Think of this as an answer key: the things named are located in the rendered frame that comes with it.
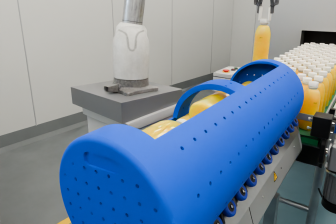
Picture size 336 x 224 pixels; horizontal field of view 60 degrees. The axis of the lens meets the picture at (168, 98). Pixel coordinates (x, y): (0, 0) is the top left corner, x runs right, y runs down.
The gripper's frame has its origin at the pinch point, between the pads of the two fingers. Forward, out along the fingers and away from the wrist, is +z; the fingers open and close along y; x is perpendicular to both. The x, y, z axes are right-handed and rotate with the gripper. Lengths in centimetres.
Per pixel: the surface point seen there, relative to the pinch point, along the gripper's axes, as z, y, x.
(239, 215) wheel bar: 47, 24, -82
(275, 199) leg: 77, 21, -28
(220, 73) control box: 29.4, -17.3, -8.0
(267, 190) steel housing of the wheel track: 52, 25, -61
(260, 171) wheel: 43, 24, -65
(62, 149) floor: 139, -201, 15
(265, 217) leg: 89, 18, -28
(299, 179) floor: 140, 13, 99
